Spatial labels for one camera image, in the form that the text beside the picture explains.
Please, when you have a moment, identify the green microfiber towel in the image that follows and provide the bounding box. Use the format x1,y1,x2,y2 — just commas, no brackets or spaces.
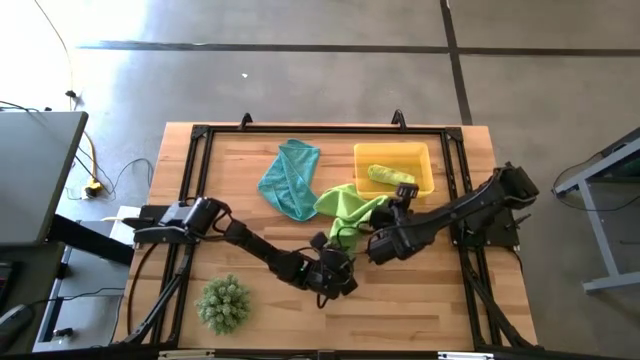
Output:
313,183,390,257
367,163,417,187

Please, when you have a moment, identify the black aluminium table frame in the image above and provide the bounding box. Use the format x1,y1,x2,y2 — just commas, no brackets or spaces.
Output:
115,123,540,351

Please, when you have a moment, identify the green artificial plant ball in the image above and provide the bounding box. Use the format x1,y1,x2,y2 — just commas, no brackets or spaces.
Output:
193,273,252,335

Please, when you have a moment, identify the grey metal frame desk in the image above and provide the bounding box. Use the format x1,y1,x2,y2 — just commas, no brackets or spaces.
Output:
552,127,640,294

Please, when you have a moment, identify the grey desk top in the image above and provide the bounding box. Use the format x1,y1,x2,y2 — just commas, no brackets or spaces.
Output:
0,110,90,248

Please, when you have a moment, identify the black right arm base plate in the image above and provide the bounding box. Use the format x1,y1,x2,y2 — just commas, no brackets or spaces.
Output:
452,207,521,249

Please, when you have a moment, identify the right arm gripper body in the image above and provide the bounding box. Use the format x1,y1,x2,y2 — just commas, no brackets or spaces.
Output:
370,207,421,246

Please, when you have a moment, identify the black computer mouse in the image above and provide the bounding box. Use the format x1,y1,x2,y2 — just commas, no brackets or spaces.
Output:
0,303,33,342

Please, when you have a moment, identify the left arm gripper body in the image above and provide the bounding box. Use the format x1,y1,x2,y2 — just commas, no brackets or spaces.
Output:
305,248,355,291

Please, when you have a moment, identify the yellow plastic basket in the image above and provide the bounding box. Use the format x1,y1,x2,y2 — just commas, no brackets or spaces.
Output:
353,141,436,200

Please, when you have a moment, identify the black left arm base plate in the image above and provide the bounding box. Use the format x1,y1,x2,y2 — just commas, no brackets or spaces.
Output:
130,203,207,246

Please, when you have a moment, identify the teal microfiber towel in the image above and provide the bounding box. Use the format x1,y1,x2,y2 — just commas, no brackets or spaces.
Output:
257,138,322,223

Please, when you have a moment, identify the black desk leg beam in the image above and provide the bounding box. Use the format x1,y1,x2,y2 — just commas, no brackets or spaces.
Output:
47,213,136,267

